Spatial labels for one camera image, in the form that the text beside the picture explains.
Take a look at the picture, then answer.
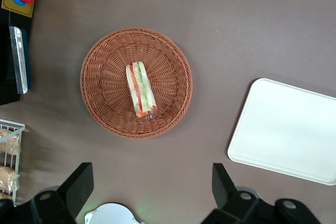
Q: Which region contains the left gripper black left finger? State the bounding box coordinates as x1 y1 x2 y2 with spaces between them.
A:
30 163 95 224

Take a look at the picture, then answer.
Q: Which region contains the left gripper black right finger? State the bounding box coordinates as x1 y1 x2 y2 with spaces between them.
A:
202 163 259 224

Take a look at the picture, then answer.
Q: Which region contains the vegetable sandwich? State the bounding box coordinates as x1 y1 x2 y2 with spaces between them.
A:
125 61 160 120

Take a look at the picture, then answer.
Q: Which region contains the cream plastic tray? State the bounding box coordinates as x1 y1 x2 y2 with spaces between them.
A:
227 78 336 186

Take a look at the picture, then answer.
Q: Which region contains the round brown wicker basket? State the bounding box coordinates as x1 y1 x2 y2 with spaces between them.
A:
79 26 194 140

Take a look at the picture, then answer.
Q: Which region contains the black appliance with yellow panel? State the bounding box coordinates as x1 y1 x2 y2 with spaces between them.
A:
0 0 40 106

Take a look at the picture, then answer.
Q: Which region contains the white wire rack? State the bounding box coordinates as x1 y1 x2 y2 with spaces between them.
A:
0 119 26 206

